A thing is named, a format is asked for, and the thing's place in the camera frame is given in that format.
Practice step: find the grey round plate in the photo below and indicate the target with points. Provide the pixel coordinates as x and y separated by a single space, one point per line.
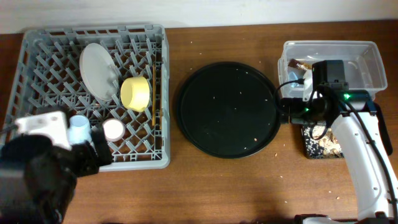
97 71

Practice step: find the black rectangular waste tray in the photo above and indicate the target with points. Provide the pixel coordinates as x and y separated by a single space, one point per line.
382 130

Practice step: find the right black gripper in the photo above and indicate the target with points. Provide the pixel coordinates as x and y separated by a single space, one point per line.
295 113

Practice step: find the grey plastic dishwasher rack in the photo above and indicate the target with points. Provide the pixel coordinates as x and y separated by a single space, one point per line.
48 74

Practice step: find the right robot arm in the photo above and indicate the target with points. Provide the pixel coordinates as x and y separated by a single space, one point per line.
353 118

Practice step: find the yellow bowl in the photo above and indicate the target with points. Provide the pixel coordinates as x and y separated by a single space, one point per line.
135 93

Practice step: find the pink plastic cup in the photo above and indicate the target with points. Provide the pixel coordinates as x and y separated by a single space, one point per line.
114 129

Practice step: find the light blue plastic cup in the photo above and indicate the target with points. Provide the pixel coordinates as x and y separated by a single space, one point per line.
79 131

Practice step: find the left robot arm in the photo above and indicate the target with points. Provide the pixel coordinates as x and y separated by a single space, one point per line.
38 178

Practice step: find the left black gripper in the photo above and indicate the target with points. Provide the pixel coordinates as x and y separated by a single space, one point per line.
87 161

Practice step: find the wooden chopstick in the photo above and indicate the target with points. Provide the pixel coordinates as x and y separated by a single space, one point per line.
153 94
160 104

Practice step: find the clear plastic waste bin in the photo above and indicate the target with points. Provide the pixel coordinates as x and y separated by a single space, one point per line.
362 61

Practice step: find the round black serving tray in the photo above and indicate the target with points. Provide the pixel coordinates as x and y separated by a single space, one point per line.
226 110

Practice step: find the food scraps pile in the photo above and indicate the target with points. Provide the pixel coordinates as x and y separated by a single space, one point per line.
325 148

